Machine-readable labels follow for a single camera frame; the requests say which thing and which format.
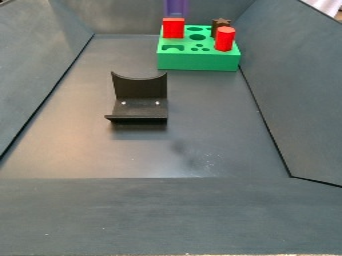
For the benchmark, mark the purple arch block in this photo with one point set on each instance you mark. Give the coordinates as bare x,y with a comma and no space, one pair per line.
175,8

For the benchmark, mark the green shape sorter board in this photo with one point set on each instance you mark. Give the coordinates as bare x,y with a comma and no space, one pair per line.
193,52

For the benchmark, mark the red octagonal prism block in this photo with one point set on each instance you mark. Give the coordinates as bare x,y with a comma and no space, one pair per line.
225,38

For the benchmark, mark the red square block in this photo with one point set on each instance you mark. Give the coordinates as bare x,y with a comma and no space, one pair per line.
173,27

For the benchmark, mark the brown star block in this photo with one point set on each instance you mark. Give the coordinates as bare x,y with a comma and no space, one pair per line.
221,22

